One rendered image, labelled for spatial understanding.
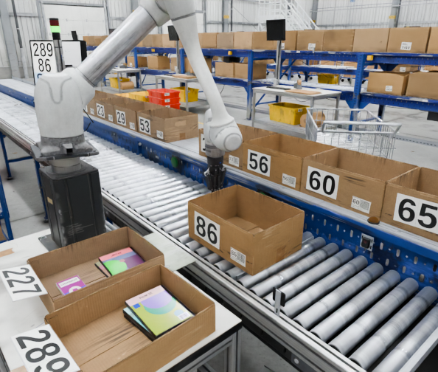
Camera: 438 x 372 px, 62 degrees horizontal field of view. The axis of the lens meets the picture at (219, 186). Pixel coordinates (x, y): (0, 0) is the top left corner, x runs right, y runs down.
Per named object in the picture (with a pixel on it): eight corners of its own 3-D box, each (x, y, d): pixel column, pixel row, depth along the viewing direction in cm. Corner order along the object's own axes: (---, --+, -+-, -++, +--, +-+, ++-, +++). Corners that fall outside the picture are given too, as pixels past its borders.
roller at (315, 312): (287, 331, 115) (287, 317, 113) (372, 269, 146) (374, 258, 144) (299, 339, 111) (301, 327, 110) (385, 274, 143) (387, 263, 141)
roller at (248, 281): (230, 287, 134) (233, 278, 131) (317, 240, 165) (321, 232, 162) (239, 297, 131) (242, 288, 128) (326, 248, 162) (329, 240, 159)
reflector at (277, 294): (270, 315, 118) (272, 286, 114) (272, 314, 118) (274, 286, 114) (282, 323, 114) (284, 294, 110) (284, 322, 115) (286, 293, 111)
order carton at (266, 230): (187, 235, 161) (186, 200, 154) (236, 216, 179) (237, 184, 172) (252, 276, 133) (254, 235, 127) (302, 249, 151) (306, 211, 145)
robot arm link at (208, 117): (200, 141, 169) (209, 148, 157) (200, 106, 163) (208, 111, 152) (223, 139, 172) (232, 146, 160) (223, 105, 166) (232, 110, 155)
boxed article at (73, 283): (73, 311, 115) (72, 306, 115) (56, 286, 127) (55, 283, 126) (96, 301, 120) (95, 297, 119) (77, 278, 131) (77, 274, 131)
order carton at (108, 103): (96, 117, 341) (94, 99, 335) (125, 114, 358) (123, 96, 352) (114, 125, 313) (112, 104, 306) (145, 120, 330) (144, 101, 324)
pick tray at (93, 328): (48, 345, 103) (41, 316, 100) (161, 286, 128) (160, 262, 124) (93, 415, 84) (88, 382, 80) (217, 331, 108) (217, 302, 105)
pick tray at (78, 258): (30, 283, 129) (24, 259, 126) (129, 246, 152) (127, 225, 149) (57, 328, 109) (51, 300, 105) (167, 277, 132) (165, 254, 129)
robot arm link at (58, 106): (36, 139, 130) (26, 74, 122) (41, 128, 146) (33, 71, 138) (85, 136, 135) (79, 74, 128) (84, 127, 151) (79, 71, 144)
